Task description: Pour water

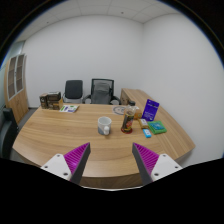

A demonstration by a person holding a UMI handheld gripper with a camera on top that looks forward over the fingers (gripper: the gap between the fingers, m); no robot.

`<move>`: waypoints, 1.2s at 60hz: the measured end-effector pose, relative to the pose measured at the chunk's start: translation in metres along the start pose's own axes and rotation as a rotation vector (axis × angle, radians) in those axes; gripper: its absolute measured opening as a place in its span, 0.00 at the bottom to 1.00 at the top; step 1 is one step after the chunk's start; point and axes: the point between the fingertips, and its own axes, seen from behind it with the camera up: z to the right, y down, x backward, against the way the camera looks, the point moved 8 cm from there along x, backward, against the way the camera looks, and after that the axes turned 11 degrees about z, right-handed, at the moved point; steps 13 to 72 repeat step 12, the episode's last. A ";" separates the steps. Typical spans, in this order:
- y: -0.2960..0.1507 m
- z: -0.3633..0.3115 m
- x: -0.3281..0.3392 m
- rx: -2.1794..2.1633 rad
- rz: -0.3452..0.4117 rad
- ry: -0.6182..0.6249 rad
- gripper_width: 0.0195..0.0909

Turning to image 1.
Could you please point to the grey backpack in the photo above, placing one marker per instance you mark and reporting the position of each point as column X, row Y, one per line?
column 101, row 93

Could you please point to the clear bottle with black cap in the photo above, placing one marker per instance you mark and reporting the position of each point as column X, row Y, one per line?
column 128, row 118

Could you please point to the white and grey mug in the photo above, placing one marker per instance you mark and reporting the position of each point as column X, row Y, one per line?
column 104, row 126

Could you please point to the black padded office chair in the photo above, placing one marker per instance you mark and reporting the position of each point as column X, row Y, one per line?
column 73, row 89

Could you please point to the small tan box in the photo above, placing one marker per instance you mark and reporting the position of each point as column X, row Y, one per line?
column 143, row 123

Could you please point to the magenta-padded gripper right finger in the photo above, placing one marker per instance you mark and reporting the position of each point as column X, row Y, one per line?
column 151, row 163

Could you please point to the stack of dark brown boxes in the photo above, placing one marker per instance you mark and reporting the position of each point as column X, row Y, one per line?
column 51, row 100

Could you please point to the purple standing pouch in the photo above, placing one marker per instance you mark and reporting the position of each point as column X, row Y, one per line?
column 150, row 110

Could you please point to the wooden cabinet with glass doors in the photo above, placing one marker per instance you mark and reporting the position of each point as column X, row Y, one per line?
column 16, row 86

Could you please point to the small light blue packet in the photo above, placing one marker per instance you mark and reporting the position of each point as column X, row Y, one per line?
column 147, row 133

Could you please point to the white green blue leaflet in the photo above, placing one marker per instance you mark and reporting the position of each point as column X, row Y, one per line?
column 69, row 108

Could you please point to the black leather chair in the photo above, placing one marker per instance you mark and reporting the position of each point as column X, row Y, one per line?
column 7, row 133

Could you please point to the orange-brown cardboard box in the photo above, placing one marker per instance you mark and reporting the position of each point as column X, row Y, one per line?
column 138, row 113

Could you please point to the black mesh office chair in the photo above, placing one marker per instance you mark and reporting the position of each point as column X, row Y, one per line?
column 114, row 93

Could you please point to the flat green box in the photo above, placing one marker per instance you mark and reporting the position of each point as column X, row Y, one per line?
column 157, row 127

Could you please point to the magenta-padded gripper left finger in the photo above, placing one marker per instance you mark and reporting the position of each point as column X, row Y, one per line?
column 71, row 163

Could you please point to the wooden side desk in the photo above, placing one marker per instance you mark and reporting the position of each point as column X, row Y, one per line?
column 131, row 95

